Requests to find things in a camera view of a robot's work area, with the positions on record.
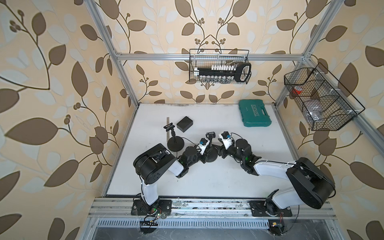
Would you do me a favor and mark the green tool case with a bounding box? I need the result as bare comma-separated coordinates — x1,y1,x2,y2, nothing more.
239,100,272,127

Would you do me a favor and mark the aluminium frame rail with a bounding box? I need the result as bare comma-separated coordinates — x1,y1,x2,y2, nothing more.
89,198,337,220

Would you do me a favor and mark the black round base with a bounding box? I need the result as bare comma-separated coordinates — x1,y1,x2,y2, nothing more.
167,136,185,152
202,147,218,164

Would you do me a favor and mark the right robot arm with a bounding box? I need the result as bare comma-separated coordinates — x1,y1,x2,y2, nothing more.
218,137,336,215

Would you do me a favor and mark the right wire basket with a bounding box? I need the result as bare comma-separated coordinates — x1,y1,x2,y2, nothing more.
284,63,366,131

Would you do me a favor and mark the black mic stand rod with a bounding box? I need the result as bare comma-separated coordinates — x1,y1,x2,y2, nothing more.
164,123,177,145

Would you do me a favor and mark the wire basket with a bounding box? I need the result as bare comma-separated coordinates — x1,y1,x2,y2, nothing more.
189,49,252,85
284,63,366,131

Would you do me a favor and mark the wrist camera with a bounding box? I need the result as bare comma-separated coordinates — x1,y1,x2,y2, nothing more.
219,131,234,150
198,138,211,155

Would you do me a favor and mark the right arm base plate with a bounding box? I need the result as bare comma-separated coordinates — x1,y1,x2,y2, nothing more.
249,200,293,217

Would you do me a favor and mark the red item in basket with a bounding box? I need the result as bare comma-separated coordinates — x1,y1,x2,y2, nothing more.
292,86,303,96

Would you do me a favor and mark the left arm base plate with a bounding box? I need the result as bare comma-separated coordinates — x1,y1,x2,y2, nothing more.
131,199,172,218

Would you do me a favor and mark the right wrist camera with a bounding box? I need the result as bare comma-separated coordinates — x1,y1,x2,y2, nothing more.
219,131,234,150

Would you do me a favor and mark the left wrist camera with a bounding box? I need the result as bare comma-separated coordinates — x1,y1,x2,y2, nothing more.
198,138,211,155

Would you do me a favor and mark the socket set rack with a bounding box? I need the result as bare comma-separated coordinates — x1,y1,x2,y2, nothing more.
192,63,252,84

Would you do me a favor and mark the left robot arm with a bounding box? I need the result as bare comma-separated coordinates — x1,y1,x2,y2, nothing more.
133,144,218,212

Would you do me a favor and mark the plastic bag in basket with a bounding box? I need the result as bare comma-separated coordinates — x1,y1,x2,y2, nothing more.
305,100,324,121

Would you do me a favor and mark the back wire basket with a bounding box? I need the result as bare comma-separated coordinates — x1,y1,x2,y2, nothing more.
189,49,252,85

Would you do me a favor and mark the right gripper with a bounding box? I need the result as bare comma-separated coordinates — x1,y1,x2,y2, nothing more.
211,142,244,165

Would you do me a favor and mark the small black box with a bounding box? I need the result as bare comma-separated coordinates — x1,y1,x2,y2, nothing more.
177,116,193,133

